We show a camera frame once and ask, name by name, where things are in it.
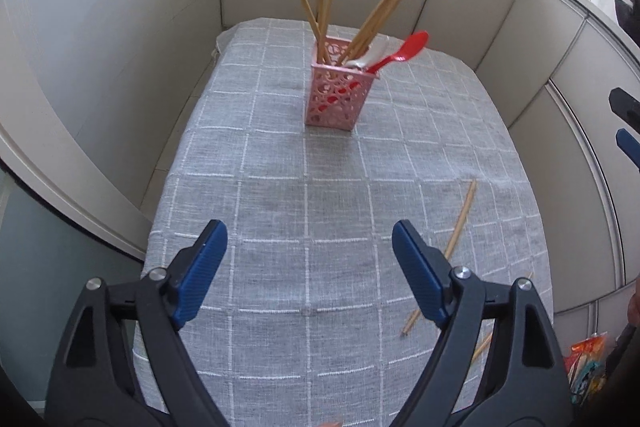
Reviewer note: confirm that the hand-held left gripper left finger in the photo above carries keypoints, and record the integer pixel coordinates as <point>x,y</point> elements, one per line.
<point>202,267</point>

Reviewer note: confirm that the grey checked tablecloth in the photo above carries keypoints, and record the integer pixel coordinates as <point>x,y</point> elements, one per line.
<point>300,207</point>

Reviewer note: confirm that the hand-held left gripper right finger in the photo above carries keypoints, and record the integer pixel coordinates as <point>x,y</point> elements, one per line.
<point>417,267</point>

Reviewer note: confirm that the orange plastic bag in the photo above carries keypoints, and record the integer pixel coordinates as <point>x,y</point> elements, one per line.
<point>585,352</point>

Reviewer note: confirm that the white plastic spoon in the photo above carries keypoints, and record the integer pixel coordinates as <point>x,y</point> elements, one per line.
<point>372,52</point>

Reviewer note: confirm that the red plastic spoon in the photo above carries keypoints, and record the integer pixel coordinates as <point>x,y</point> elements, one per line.
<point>412,44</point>

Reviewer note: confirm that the dark object on ledge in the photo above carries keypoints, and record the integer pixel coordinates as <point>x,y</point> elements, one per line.
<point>629,14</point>

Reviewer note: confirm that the pink perforated utensil basket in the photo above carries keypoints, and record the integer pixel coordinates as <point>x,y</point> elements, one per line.
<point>345,74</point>

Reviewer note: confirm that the person's right forearm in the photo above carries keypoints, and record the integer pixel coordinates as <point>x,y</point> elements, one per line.
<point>635,302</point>

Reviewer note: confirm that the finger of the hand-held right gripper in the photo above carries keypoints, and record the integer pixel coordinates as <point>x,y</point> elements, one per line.
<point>627,104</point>
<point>629,146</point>

